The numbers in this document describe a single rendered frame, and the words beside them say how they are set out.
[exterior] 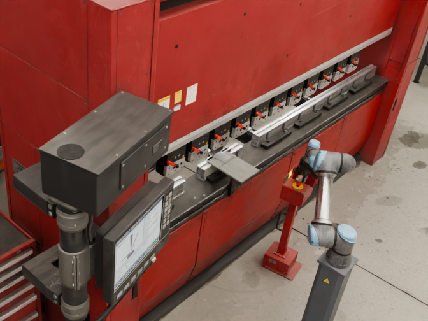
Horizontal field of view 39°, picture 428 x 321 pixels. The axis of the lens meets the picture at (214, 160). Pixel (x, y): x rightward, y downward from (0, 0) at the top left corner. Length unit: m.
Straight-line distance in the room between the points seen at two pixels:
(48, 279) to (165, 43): 1.18
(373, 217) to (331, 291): 1.70
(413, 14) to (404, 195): 1.57
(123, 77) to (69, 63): 0.26
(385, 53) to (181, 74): 2.67
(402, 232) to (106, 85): 3.34
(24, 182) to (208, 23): 1.26
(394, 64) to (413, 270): 1.72
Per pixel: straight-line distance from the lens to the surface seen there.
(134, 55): 2.40
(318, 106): 4.63
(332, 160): 3.40
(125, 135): 2.15
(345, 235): 3.36
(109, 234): 2.26
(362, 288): 4.56
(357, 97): 4.99
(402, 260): 4.90
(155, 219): 2.51
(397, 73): 5.35
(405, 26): 5.22
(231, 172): 3.61
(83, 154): 2.06
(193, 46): 3.02
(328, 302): 3.67
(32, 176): 2.38
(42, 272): 2.68
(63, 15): 2.48
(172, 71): 2.97
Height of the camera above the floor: 3.16
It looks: 36 degrees down
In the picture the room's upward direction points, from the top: 8 degrees clockwise
